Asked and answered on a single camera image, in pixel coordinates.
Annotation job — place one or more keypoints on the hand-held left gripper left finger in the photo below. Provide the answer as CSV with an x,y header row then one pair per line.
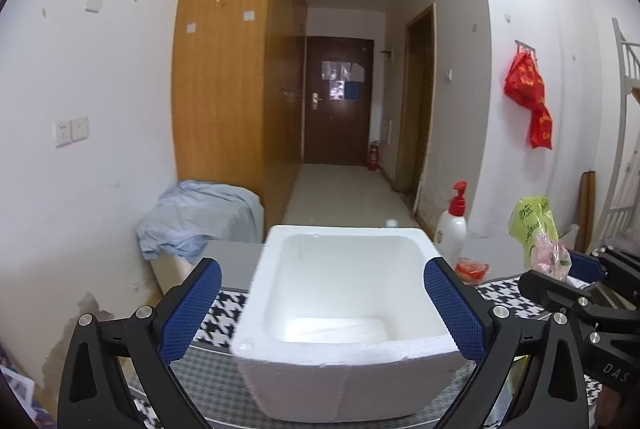
x,y
192,309

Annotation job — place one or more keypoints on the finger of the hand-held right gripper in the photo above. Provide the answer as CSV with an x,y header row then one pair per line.
x,y
545,291
586,265

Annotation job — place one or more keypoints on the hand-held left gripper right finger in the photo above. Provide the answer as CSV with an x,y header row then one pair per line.
x,y
455,309

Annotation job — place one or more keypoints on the clear pink plastic packet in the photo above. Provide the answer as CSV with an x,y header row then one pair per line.
x,y
547,256

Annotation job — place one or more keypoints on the yellow-green plastic bag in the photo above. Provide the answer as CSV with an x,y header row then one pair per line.
x,y
530,219

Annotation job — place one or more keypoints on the white foam box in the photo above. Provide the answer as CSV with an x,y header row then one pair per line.
x,y
350,384

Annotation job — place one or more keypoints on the black white houndstooth tablecloth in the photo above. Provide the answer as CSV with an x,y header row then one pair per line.
x,y
225,304

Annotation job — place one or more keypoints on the red snack packet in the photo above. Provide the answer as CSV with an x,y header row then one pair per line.
x,y
471,270

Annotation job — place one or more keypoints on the white low cabinet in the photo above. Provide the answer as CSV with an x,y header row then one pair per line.
x,y
172,271

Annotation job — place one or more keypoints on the wooden boards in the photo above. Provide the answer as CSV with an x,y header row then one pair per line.
x,y
586,209

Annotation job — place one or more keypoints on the white lotion bottle red pump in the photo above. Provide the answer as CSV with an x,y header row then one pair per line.
x,y
451,234

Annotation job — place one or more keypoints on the light blue cloth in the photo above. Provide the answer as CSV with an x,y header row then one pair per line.
x,y
200,214

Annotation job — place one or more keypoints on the white metal bed ladder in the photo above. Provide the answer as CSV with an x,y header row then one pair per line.
x,y
625,109

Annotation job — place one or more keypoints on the red fire extinguisher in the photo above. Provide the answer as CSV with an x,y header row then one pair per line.
x,y
374,156

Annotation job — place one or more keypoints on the printed papers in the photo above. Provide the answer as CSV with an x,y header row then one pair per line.
x,y
20,389

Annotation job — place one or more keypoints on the red plastic bag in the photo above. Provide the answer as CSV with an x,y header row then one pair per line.
x,y
527,84

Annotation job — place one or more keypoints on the wooden side door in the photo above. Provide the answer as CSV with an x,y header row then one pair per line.
x,y
417,109

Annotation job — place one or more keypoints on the dark brown entrance door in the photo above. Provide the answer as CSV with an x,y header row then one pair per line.
x,y
340,129

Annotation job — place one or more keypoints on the wooden wardrobe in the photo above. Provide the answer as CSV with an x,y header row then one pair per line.
x,y
225,84

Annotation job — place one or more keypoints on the blue paper notice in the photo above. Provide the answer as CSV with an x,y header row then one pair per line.
x,y
352,90

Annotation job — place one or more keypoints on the grey paper notice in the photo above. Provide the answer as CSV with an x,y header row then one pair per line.
x,y
336,69

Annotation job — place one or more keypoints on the white wall switch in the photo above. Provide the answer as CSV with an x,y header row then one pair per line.
x,y
79,129

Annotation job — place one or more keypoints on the white wall socket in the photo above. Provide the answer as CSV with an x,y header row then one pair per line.
x,y
62,133

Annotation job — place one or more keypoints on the metal wall hook rack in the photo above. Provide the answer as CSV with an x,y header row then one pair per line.
x,y
526,45

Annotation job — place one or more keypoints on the white wall cover plate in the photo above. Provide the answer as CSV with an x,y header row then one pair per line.
x,y
93,1

